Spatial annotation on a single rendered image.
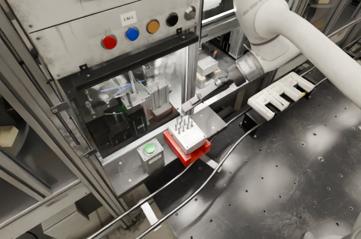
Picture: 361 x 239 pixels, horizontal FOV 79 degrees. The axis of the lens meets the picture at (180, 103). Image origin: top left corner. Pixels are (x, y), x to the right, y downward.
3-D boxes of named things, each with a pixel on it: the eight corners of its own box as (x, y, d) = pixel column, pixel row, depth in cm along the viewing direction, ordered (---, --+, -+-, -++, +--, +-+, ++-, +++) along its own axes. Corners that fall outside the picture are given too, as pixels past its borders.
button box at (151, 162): (148, 175, 83) (144, 161, 74) (138, 159, 87) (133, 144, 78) (165, 164, 86) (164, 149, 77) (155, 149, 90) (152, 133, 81)
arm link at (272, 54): (254, 66, 80) (240, 38, 73) (294, 41, 77) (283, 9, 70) (269, 81, 72) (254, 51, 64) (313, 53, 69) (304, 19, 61)
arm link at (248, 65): (248, 47, 70) (231, 58, 71) (264, 70, 68) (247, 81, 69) (248, 56, 79) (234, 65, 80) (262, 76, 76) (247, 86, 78)
